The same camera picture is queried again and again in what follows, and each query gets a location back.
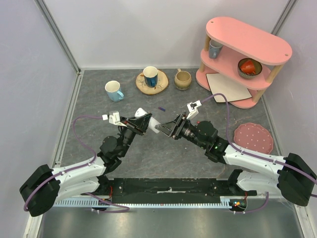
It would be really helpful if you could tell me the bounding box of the grey-blue mug on shelf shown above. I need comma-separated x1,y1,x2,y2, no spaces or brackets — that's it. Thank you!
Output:
209,40,223,59

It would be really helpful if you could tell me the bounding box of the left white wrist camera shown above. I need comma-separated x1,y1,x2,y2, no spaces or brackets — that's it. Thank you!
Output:
102,111,124,126

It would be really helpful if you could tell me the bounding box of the light blue mug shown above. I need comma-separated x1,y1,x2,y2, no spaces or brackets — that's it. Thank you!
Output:
105,80,124,102

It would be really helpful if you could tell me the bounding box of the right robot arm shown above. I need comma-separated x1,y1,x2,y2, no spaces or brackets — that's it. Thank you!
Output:
154,115,317,206

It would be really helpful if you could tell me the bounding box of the pink three-tier shelf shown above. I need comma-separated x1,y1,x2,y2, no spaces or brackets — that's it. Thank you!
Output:
196,16,292,109

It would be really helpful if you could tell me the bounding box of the orange cup in bowl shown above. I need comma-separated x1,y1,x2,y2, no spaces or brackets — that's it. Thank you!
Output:
239,59,256,74

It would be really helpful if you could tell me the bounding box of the grey patterned bowl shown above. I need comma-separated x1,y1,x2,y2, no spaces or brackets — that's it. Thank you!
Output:
237,58,263,79

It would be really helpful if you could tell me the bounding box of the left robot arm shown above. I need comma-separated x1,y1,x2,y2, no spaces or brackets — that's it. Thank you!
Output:
19,111,152,217

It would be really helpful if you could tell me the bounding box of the purple cable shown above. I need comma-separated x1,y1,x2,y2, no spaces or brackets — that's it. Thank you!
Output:
200,93,317,185
23,115,105,212

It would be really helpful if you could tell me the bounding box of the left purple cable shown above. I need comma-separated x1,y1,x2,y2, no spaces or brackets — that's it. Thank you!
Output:
23,115,105,212

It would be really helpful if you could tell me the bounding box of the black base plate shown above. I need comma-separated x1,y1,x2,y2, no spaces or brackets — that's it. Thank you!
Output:
93,178,257,203

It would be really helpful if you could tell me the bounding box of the beige ceramic mug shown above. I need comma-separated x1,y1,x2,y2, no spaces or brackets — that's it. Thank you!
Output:
174,68,192,91

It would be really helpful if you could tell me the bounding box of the white remote control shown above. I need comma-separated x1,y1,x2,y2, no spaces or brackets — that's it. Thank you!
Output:
134,108,160,134

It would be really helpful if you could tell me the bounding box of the pink dotted plate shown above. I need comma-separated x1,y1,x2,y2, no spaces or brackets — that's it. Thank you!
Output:
234,122,274,154

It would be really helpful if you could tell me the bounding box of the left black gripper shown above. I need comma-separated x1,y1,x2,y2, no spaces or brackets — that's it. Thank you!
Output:
118,113,153,157

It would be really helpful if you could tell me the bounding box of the grey cable duct rail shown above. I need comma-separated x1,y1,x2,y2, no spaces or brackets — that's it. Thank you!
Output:
53,196,246,209

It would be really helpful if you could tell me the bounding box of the white square board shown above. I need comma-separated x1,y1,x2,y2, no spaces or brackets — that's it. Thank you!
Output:
206,73,252,102

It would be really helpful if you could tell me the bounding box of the dark blue mug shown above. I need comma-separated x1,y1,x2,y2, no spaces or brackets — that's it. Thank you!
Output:
143,66,158,88

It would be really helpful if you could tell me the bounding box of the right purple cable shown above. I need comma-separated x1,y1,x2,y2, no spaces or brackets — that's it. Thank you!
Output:
200,93,317,185

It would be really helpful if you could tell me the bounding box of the beige floral plate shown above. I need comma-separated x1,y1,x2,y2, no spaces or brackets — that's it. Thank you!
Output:
135,69,169,95

